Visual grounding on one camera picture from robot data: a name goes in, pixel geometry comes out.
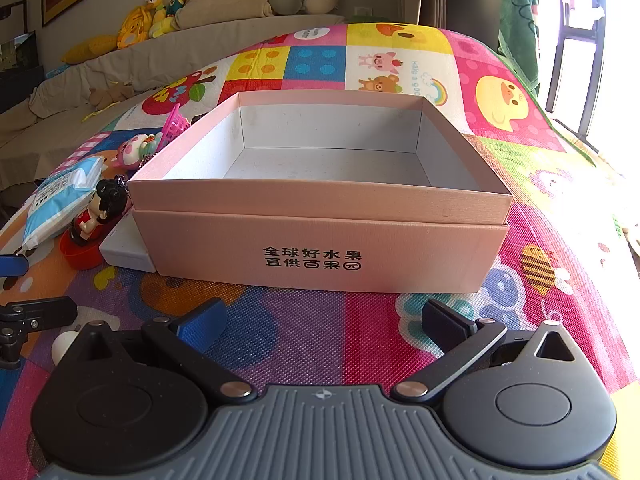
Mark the pink plastic basket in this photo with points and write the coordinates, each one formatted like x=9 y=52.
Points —
x=175 y=127

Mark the white ball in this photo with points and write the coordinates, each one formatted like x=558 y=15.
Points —
x=62 y=347

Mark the black-haired doll figure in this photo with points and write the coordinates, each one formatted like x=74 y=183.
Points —
x=100 y=210

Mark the yellow duck plush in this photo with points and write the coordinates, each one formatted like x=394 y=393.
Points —
x=134 y=26

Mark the white flat box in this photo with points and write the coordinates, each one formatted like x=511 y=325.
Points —
x=125 y=255

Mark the pink pig toy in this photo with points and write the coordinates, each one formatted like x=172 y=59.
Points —
x=131 y=152

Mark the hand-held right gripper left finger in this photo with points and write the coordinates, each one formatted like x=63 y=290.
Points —
x=201 y=324

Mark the colourful cartoon play mat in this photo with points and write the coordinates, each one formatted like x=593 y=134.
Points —
x=310 y=310

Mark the black television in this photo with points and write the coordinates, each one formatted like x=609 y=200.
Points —
x=17 y=75

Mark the brown teddy plush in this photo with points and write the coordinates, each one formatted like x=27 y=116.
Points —
x=110 y=95

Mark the blue white wet wipes packet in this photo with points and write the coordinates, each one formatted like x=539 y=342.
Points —
x=60 y=200

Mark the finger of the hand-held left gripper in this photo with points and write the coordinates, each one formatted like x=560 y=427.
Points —
x=12 y=264
x=40 y=311

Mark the white wall socket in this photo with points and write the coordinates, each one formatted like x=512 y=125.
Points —
x=363 y=10

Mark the beige sofa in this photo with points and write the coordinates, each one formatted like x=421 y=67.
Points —
x=75 y=105

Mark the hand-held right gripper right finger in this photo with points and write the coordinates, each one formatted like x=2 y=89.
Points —
x=442 y=322

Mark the pink cardboard box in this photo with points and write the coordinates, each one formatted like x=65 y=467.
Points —
x=320 y=230

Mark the small yellow plush toy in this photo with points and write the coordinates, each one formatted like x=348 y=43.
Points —
x=156 y=10

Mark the black window railing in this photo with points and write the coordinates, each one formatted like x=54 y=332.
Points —
x=575 y=60

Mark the green hanging blanket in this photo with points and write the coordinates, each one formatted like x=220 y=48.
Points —
x=520 y=25

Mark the yellow cushion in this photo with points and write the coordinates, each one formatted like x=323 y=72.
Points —
x=85 y=47

